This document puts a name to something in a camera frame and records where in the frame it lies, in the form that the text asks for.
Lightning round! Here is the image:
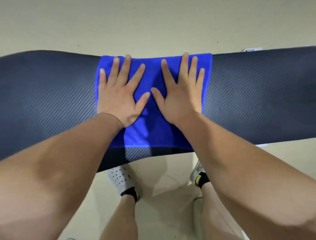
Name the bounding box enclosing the person's leg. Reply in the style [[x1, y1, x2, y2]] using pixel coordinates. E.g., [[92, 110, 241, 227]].
[[98, 195, 139, 240], [201, 183, 244, 240]]

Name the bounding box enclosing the person's left forearm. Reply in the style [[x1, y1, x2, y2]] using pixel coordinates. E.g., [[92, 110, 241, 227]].
[[0, 113, 124, 240]]

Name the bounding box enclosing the person's left leg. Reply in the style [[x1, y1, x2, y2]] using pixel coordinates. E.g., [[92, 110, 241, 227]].
[[98, 195, 139, 240]]

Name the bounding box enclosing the person's left hand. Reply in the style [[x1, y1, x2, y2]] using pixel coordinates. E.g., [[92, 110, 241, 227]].
[[97, 54, 150, 128]]

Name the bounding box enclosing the white plastic stool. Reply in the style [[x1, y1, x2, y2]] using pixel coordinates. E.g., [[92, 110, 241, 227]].
[[193, 196, 250, 240]]

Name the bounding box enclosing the person's right forearm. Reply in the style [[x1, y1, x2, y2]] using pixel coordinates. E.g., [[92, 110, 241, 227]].
[[176, 112, 316, 240]]

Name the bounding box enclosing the grey right clog shoe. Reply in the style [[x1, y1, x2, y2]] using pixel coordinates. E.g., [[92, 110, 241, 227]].
[[190, 160, 207, 188]]

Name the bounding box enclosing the black sock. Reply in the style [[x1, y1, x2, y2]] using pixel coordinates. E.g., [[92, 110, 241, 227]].
[[120, 187, 140, 203], [195, 172, 211, 190]]

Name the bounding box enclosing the black padded bench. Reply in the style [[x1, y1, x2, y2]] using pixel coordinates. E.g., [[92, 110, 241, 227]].
[[0, 45, 316, 173]]

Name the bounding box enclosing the person's right leg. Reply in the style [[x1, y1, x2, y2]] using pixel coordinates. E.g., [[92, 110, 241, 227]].
[[201, 183, 244, 240]]

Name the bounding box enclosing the black right sock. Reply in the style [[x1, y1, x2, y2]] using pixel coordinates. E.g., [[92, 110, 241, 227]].
[[195, 172, 211, 190]]

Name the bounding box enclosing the grey clog shoe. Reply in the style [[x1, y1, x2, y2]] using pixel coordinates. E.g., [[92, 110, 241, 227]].
[[107, 165, 142, 202], [190, 160, 207, 188]]

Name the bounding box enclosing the grey left clog shoe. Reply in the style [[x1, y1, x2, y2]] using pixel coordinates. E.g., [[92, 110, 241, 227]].
[[107, 165, 142, 202]]

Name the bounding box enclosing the blue microfiber cloth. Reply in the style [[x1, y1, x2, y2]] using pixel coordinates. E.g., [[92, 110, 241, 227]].
[[95, 53, 213, 151]]

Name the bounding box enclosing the black left sock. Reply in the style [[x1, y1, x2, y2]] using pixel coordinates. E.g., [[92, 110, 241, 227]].
[[120, 187, 140, 203]]

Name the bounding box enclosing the person's right hand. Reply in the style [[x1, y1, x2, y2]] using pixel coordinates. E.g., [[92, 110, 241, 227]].
[[150, 52, 206, 127]]

